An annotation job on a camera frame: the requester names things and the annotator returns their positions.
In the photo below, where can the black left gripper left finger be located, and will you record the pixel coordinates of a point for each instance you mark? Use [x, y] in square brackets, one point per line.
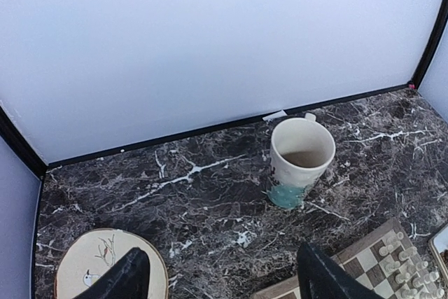
[128, 278]

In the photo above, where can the black corner post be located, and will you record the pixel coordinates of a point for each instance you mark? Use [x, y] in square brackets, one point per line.
[430, 24]
[20, 146]

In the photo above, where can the bird painted ceramic plate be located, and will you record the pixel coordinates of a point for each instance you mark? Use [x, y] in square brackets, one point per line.
[95, 252]

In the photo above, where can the black left corner post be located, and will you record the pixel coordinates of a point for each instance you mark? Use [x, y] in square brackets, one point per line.
[20, 146]

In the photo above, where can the metal tray with wooden rim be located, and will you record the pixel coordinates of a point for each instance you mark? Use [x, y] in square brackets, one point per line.
[438, 247]

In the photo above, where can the black right corner post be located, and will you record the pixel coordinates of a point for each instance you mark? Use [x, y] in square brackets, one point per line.
[430, 24]

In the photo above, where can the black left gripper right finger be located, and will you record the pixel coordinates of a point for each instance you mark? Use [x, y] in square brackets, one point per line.
[319, 276]

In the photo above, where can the wooden chess board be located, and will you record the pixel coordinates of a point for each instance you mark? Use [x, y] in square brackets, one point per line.
[386, 262]

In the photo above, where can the coral painted ceramic mug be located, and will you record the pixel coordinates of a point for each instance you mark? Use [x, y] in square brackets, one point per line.
[301, 150]

